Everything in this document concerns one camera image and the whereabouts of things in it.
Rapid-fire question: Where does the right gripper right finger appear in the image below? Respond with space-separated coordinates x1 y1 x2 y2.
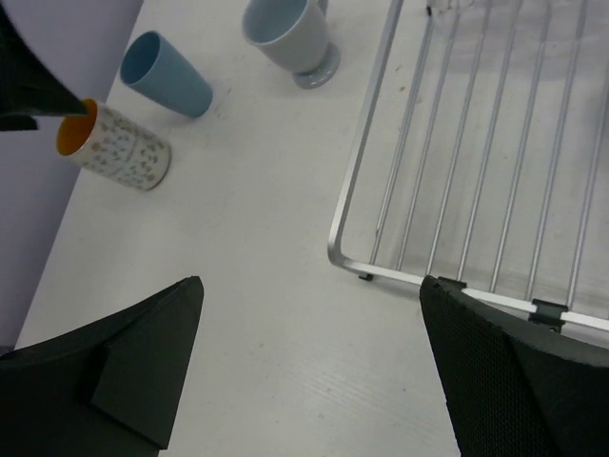
420 276 608 456

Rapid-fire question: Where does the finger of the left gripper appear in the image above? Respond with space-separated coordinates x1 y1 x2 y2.
1 10 88 131

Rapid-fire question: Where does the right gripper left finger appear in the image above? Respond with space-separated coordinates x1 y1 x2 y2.
1 276 204 456

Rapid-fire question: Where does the floral patterned mug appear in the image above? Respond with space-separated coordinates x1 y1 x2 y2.
56 99 171 191

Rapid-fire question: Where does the light blue plastic cup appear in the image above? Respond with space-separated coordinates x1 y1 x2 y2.
119 30 213 118

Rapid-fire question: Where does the grey footed mug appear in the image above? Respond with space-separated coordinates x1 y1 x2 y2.
242 0 341 89

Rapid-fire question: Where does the metal dish rack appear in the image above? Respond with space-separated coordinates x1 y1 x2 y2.
327 1 608 332

